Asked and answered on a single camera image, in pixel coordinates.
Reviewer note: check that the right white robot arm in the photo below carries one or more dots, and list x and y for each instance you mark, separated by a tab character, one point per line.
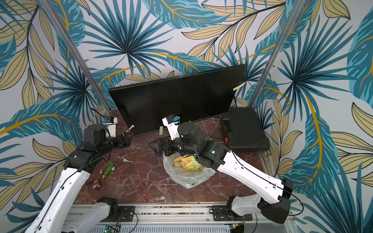
272	198

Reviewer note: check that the left aluminium corner post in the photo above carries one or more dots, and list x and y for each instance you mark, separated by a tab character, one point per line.
61	24

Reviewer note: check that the yellow sticky note edge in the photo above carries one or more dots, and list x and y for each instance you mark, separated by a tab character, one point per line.
239	86

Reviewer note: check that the black flat monitor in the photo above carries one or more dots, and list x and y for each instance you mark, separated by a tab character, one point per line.
192	97

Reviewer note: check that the right aluminium corner post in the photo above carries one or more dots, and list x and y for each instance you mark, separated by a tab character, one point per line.
283	32

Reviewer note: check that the pile of discarded sticky notes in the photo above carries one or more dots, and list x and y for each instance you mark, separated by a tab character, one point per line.
188	164

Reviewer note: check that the brown small tool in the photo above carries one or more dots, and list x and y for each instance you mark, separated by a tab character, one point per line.
95	184

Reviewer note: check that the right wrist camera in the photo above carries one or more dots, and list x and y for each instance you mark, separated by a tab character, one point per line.
172	123

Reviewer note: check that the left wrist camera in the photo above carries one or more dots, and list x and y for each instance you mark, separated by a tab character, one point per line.
110	123

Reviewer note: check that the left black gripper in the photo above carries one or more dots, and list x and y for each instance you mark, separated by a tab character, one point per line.
121	144

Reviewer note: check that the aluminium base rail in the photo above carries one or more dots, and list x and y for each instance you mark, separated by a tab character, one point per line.
169	218

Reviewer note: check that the black plastic tool case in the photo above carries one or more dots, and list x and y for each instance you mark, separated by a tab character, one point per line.
244	133

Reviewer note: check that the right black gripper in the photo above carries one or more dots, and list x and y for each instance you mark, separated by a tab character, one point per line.
164	146

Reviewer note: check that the mesh waste bin with liner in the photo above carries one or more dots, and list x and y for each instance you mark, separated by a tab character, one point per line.
186	179

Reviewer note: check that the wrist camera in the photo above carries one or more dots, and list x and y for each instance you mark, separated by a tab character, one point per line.
110	123
172	123

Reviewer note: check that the aluminium corner post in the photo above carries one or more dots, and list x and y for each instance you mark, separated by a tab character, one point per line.
61	24
283	32

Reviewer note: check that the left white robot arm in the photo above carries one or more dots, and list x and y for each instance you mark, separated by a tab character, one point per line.
99	140

